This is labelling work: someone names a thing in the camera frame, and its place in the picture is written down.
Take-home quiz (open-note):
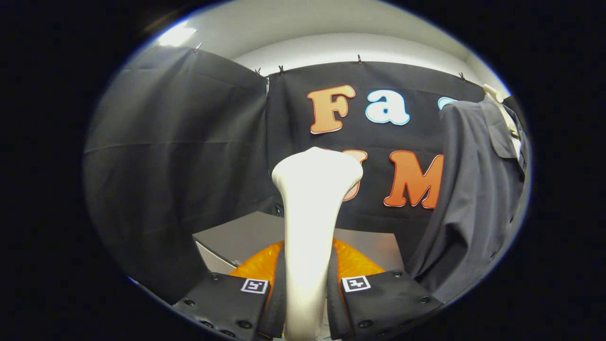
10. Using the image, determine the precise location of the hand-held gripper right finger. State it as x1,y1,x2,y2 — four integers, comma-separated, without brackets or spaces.
327,238,443,341

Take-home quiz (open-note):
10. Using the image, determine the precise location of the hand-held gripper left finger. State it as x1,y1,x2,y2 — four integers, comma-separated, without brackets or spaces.
173,239,288,341

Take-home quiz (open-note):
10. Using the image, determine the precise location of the white garment steamer head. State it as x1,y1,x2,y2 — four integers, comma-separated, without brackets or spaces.
272,147,364,341

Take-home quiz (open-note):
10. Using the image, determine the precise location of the grey button shirt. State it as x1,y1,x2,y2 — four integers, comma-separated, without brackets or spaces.
408,97,531,304

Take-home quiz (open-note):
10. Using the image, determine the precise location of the grey drawer cabinet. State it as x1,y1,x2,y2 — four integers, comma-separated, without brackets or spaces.
192,211,405,275

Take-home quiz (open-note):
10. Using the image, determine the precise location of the black backdrop cloth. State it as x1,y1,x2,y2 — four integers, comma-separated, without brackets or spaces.
84,45,526,304

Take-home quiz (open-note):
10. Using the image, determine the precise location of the white mannequin torso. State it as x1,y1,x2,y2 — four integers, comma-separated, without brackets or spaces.
483,84,521,157

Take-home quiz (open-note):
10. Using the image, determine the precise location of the row of black cloth clips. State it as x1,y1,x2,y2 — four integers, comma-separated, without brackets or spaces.
193,43,467,82

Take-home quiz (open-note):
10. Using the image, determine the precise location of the narrow ceiling light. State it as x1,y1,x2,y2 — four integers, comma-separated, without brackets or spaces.
158,24,197,47

